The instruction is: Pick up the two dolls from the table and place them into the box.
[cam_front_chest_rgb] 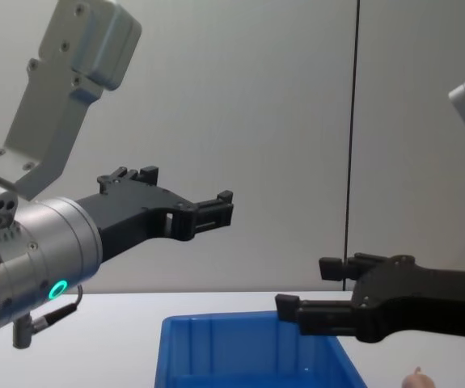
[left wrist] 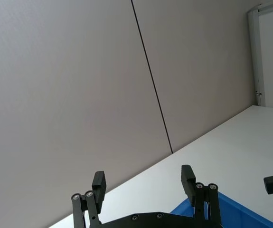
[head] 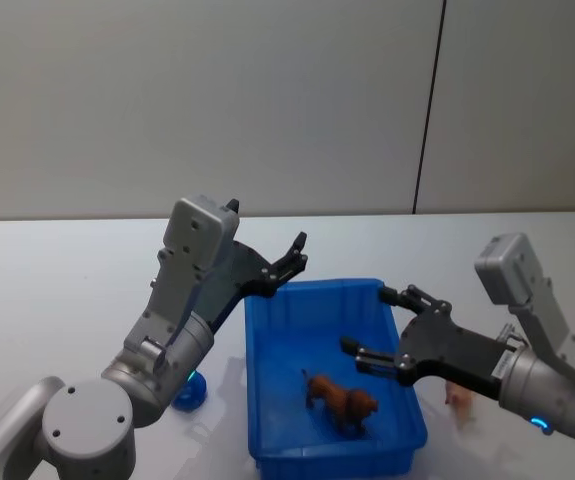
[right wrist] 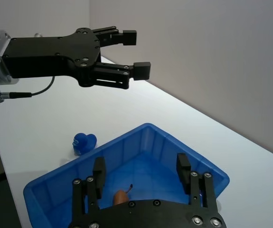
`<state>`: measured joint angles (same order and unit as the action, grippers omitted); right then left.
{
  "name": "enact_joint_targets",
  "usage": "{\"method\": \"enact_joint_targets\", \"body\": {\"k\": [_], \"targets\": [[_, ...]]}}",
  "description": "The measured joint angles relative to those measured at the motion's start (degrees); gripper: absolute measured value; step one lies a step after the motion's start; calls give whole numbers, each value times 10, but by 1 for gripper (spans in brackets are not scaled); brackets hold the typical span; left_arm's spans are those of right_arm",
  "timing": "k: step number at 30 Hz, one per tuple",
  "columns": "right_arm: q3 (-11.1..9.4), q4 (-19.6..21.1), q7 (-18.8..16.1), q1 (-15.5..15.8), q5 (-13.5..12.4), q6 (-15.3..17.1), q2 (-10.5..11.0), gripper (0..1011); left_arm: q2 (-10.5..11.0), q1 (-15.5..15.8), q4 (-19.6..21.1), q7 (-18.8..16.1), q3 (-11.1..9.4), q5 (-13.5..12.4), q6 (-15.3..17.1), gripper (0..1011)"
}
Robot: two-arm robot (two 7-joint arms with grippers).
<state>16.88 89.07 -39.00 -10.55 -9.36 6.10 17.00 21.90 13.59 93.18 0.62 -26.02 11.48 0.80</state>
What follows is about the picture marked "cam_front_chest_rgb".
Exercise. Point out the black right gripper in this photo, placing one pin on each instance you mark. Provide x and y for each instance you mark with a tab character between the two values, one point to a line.
418	299

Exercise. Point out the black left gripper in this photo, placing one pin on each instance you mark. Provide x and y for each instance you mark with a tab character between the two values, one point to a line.
135	214

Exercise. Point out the blue plastic bin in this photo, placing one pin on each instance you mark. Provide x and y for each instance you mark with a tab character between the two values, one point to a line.
232	351

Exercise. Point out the small tan rounded object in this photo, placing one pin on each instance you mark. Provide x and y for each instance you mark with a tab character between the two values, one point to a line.
417	380

